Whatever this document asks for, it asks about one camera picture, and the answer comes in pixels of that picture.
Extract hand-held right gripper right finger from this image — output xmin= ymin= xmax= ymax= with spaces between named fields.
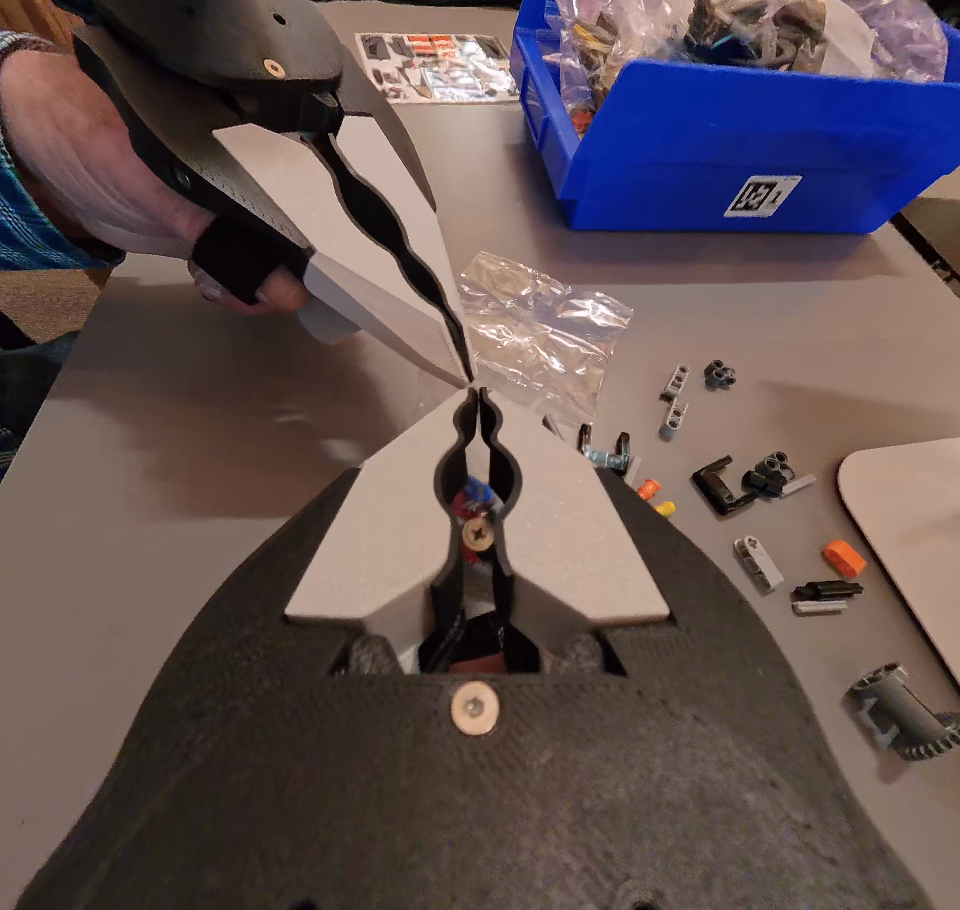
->
xmin=480 ymin=387 xmax=672 ymax=640

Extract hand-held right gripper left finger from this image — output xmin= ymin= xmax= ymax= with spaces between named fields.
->
xmin=283 ymin=387 xmax=483 ymax=640

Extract black double lego connector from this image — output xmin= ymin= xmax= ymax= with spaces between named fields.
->
xmin=741 ymin=451 xmax=819 ymax=500

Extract blue plastic bin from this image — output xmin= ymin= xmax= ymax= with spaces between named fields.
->
xmin=512 ymin=0 xmax=960 ymax=235

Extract light grey lego connector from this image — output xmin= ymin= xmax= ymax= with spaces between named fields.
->
xmin=732 ymin=535 xmax=786 ymax=594

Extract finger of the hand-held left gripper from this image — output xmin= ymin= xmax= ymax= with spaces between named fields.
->
xmin=213 ymin=126 xmax=472 ymax=391
xmin=332 ymin=115 xmax=475 ymax=382

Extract clear bags of lego parts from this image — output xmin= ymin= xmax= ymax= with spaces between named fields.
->
xmin=543 ymin=0 xmax=950 ymax=112

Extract clear empty plastic bag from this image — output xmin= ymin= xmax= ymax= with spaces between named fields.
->
xmin=456 ymin=250 xmax=636 ymax=422

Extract silver stand base plate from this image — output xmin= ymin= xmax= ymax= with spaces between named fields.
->
xmin=837 ymin=438 xmax=960 ymax=685

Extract person's left hand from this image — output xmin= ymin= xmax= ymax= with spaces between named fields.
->
xmin=0 ymin=62 xmax=311 ymax=319

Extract black forked lego bracket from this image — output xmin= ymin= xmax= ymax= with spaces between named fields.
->
xmin=576 ymin=422 xmax=633 ymax=472

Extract black lego pin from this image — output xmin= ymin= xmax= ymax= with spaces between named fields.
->
xmin=792 ymin=580 xmax=866 ymax=604

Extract black lego u bracket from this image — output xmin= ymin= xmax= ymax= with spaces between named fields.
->
xmin=690 ymin=455 xmax=760 ymax=517

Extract small orange lego piece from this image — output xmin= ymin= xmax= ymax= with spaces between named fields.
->
xmin=820 ymin=539 xmax=869 ymax=579

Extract person's left forearm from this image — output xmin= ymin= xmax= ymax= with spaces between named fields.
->
xmin=0 ymin=28 xmax=127 ymax=275

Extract dark grey lego differential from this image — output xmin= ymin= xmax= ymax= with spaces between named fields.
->
xmin=847 ymin=661 xmax=960 ymax=763

